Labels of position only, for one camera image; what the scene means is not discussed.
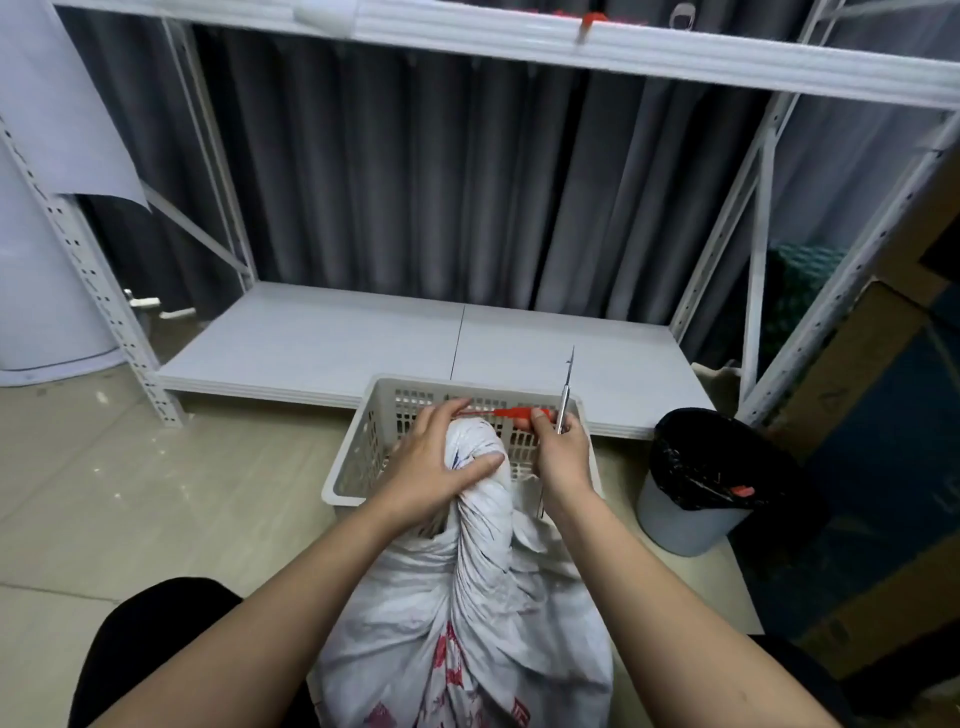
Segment black bin liner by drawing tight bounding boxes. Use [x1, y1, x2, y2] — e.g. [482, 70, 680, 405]
[648, 407, 807, 513]

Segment white woven sack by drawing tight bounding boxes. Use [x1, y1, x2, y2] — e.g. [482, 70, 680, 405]
[309, 417, 616, 728]

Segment white cylindrical tank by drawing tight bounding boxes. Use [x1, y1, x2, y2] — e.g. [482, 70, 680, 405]
[0, 138, 127, 388]

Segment person's right hand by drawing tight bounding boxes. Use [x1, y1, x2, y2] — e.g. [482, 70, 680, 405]
[513, 408, 597, 506]

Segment white metal shelf rack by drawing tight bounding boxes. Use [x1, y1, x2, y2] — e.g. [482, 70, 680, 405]
[0, 0, 960, 441]

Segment grey trash bin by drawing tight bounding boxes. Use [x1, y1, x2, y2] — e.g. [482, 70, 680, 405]
[636, 472, 755, 558]

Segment white paper sheet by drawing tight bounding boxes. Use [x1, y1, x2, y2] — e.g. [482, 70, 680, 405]
[0, 0, 151, 211]

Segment person's right forearm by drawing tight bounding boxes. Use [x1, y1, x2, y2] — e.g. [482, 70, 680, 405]
[541, 483, 843, 728]

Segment red cable tie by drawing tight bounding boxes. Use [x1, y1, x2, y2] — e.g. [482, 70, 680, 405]
[456, 406, 556, 423]

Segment grey curtain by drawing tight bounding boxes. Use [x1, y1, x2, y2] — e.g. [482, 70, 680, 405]
[56, 0, 960, 370]

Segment silver scissors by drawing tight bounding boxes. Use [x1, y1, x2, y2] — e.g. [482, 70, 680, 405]
[535, 345, 577, 520]

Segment white plastic basket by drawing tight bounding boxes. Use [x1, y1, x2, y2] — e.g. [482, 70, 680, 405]
[321, 374, 606, 520]

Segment person's left forearm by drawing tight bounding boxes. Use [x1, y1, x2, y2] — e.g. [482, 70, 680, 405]
[88, 491, 440, 728]

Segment white metal hook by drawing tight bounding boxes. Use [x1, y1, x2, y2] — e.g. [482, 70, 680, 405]
[123, 288, 198, 322]

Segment green mesh bundle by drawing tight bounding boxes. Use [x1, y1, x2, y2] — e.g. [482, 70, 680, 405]
[763, 242, 850, 365]

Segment person's left hand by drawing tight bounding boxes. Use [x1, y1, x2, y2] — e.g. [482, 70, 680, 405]
[371, 399, 506, 531]

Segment cardboard box with blue print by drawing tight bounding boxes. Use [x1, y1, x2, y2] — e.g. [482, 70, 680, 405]
[738, 277, 960, 680]

